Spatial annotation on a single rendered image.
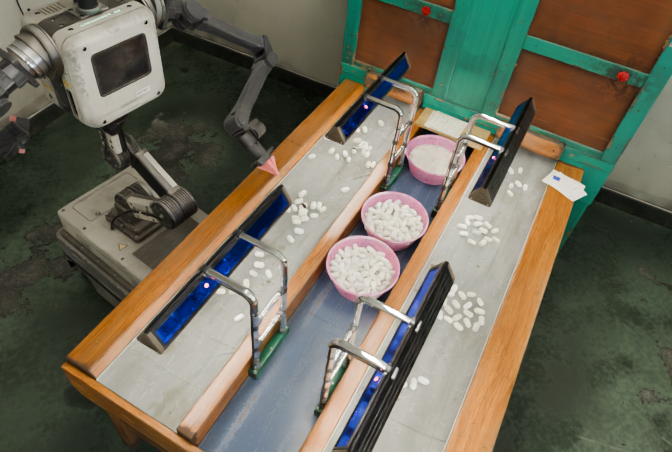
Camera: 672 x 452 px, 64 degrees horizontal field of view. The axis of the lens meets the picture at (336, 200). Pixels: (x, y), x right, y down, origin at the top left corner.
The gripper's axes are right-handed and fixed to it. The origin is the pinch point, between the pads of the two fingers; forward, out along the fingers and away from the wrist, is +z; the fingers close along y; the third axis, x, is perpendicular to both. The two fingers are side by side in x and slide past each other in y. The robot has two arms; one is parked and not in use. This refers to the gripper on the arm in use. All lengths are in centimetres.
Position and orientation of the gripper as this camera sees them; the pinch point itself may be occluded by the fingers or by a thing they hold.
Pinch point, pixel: (276, 173)
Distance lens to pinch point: 211.8
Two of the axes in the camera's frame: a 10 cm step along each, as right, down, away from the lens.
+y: 4.8, -6.1, 6.3
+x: -6.2, 2.7, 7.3
